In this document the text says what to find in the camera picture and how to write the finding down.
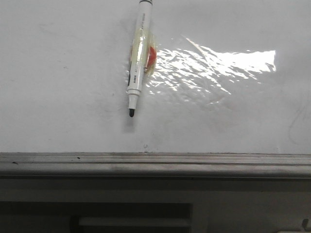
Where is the white whiteboard marker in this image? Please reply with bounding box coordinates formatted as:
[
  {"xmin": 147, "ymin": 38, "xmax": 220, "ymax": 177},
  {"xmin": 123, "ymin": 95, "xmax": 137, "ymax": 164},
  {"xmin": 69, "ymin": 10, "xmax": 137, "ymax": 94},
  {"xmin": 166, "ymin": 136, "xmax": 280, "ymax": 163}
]
[{"xmin": 127, "ymin": 0, "xmax": 153, "ymax": 117}]

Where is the red magnet with tape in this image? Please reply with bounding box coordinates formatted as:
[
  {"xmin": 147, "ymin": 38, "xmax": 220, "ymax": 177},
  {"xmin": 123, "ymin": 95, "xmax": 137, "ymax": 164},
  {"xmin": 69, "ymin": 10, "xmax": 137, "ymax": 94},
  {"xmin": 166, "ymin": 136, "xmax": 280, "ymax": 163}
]
[{"xmin": 146, "ymin": 33, "xmax": 157, "ymax": 76}]

